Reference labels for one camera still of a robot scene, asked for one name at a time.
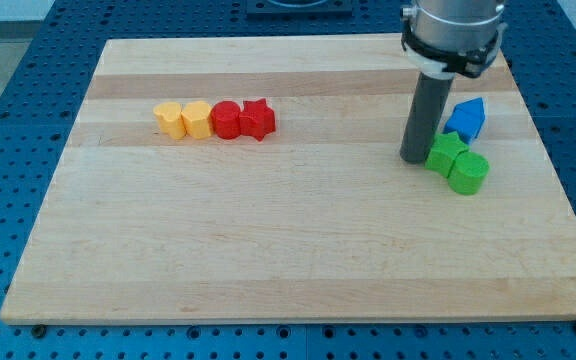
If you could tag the red star block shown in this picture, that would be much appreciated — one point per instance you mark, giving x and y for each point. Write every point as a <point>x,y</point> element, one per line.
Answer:
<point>257,119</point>

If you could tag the green circle block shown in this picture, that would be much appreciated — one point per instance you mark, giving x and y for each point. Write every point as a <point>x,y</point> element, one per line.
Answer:
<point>468,173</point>

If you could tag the red circle block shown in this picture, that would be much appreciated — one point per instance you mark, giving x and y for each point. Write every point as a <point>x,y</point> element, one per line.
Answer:
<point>225,118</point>

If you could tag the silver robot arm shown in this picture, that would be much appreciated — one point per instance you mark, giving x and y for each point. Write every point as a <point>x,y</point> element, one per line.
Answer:
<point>444,38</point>

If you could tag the yellow pentagon block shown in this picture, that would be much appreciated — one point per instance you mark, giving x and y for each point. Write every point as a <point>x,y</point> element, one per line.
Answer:
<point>196,119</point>

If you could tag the blue house-shaped block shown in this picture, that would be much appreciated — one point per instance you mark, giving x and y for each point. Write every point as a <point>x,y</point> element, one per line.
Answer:
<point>467,120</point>

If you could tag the wooden board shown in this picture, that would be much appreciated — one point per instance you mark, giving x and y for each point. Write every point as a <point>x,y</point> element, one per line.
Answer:
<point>321,221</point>

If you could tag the yellow heart block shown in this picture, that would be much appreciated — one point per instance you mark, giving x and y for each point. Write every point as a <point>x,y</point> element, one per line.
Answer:
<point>169,119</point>

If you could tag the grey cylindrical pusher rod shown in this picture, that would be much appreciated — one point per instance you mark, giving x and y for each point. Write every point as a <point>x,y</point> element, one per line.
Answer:
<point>426,110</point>

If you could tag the green star block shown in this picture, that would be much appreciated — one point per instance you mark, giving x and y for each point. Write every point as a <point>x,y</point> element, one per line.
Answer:
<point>443,153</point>

